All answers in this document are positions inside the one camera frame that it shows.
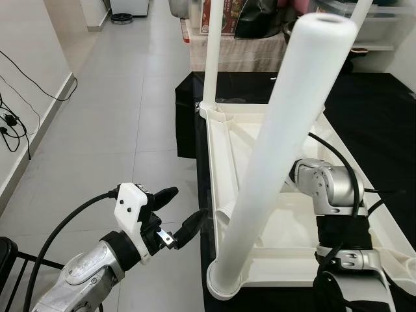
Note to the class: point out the black round dish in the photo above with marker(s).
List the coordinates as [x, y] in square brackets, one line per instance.
[121, 18]

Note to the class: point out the black folding chair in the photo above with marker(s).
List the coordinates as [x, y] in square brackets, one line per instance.
[10, 260]

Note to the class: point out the black table cloth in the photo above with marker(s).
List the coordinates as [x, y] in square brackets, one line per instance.
[377, 104]

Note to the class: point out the white appliance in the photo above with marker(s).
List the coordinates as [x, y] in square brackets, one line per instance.
[130, 5]

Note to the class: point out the white plastic table leg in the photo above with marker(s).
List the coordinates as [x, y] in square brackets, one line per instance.
[286, 143]
[362, 13]
[224, 214]
[213, 58]

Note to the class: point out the red printed box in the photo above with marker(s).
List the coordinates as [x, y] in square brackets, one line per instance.
[230, 16]

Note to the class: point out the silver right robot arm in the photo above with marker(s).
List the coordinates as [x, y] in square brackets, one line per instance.
[328, 188]

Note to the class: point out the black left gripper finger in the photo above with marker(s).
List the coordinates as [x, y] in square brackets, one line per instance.
[192, 227]
[164, 197]

